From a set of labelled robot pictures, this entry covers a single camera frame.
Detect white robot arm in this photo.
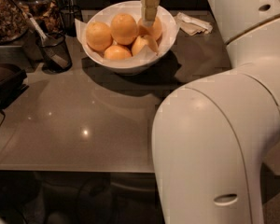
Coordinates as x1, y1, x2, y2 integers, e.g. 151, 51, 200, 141
152, 0, 280, 224

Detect orange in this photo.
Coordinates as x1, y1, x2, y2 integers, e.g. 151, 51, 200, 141
132, 35, 158, 56
110, 13, 138, 45
137, 17, 162, 40
105, 45, 132, 60
86, 21, 113, 51

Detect large glass jar of snacks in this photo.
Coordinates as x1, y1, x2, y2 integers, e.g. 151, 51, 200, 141
0, 0, 28, 44

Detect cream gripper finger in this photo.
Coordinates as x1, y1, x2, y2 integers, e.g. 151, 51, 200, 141
140, 0, 160, 26

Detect small black mesh cup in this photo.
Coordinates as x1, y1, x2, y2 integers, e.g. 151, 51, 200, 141
61, 5, 82, 37

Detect folded paper napkins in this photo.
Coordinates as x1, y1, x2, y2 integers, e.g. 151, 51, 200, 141
175, 12, 213, 35

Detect black mesh cup with utensils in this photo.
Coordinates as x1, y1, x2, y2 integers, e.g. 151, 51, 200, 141
36, 33, 72, 73

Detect dark brown box device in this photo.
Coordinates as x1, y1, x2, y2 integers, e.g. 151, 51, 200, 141
0, 63, 27, 108

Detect white ceramic bowl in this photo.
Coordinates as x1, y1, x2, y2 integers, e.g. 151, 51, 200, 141
79, 0, 177, 77

